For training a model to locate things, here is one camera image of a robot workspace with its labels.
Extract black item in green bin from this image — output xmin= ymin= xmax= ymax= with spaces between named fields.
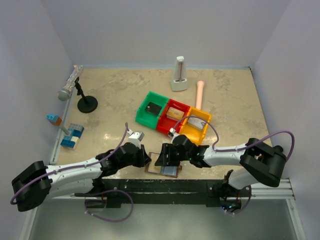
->
xmin=145 ymin=102 xmax=162 ymax=116

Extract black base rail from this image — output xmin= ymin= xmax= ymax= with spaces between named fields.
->
xmin=75 ymin=179 xmax=251 ymax=208

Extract black microphone stand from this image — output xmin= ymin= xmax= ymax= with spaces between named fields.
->
xmin=75 ymin=77 xmax=98 ymax=114

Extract red plastic bin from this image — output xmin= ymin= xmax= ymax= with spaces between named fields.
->
xmin=156 ymin=99 xmax=190 ymax=135

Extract silver glitter microphone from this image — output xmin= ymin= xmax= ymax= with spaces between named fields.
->
xmin=57 ymin=65 xmax=84 ymax=102

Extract green plastic bin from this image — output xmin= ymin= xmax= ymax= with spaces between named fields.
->
xmin=135 ymin=91 xmax=169 ymax=129

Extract blue toy brick stack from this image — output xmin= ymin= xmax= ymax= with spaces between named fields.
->
xmin=60 ymin=123 xmax=85 ymax=150

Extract cards in yellow bin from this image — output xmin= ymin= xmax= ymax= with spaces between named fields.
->
xmin=187 ymin=117 xmax=207 ymax=131

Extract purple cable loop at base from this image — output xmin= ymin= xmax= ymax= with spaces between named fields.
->
xmin=84 ymin=189 xmax=135 ymax=222

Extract pink toy microphone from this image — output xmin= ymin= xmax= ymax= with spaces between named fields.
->
xmin=195 ymin=80 xmax=205 ymax=110

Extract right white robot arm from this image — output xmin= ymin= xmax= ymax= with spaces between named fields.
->
xmin=155 ymin=135 xmax=288 ymax=199

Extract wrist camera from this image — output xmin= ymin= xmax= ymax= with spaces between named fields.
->
xmin=167 ymin=128 xmax=178 ymax=139
xmin=127 ymin=129 xmax=145 ymax=149

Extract brown leather card holder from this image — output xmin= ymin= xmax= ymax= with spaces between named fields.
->
xmin=144 ymin=152 xmax=182 ymax=178

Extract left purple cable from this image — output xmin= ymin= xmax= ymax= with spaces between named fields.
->
xmin=9 ymin=122 xmax=133 ymax=205

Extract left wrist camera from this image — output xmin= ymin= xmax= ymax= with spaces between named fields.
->
xmin=127 ymin=129 xmax=145 ymax=149

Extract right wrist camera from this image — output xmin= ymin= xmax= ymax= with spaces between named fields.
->
xmin=167 ymin=128 xmax=178 ymax=139

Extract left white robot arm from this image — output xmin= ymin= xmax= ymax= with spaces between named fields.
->
xmin=10 ymin=142 xmax=151 ymax=212

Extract cards in red bin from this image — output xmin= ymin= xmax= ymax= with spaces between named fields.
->
xmin=166 ymin=107 xmax=185 ymax=121

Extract blue orange toy block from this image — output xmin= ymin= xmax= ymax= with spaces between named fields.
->
xmin=46 ymin=114 xmax=62 ymax=127

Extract yellow plastic bin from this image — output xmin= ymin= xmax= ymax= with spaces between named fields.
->
xmin=179 ymin=107 xmax=212 ymax=145

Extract white metronome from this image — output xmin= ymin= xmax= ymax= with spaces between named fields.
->
xmin=170 ymin=56 xmax=188 ymax=92

